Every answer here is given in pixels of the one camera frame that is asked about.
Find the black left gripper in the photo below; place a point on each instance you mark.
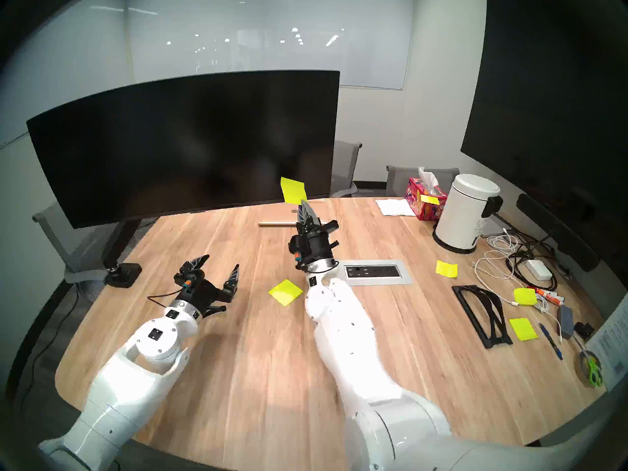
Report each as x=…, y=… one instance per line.
x=198, y=293

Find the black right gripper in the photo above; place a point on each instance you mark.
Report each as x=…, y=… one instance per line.
x=314, y=247

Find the peeled yellow sticky note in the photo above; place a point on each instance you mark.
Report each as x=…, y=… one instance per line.
x=293, y=190

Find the yellow sticky note pad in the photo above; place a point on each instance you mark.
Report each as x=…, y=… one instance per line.
x=285, y=292

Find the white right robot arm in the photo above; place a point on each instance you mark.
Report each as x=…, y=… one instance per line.
x=353, y=347

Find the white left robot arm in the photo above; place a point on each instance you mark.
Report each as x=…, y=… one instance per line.
x=132, y=381

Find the yellow note on tissue box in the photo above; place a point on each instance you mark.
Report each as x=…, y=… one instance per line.
x=430, y=199

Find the curved black monitor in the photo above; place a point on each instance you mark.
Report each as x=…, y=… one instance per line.
x=186, y=146

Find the loose yellow sticky note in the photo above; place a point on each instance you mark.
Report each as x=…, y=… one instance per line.
x=523, y=329
x=525, y=297
x=446, y=269

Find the gold closed laptop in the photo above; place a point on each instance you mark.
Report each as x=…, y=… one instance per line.
x=277, y=216

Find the grey mesh office chair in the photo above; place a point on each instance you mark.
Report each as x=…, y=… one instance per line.
x=400, y=178
x=54, y=234
x=346, y=163

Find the white paper napkin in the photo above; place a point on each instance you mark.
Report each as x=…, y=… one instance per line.
x=395, y=207

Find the silver table outlet panel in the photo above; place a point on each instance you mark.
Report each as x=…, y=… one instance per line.
x=380, y=271

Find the red floral tissue box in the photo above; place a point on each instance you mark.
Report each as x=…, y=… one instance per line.
x=422, y=205

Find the white pedal trash can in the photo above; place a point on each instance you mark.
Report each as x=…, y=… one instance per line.
x=463, y=212

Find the white power adapter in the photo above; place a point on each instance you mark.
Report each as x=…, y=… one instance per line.
x=538, y=270

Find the black video sound bar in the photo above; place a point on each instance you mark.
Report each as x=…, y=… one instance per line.
x=554, y=229

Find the red and white marker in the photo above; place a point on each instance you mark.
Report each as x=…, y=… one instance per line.
x=549, y=295

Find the blue pen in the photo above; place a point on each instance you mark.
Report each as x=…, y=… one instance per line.
x=550, y=341

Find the grey whiteboard eraser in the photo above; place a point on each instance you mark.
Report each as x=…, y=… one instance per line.
x=565, y=322

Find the small black clip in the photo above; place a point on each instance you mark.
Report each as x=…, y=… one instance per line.
x=584, y=330

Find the white printed paper sheet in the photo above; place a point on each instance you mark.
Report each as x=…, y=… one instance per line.
x=613, y=347

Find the glass wall whiteboard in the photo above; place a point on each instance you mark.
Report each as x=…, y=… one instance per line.
x=343, y=43

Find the black frame stand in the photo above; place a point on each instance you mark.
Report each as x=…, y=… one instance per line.
x=496, y=341

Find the large black wall television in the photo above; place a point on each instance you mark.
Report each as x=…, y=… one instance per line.
x=544, y=107

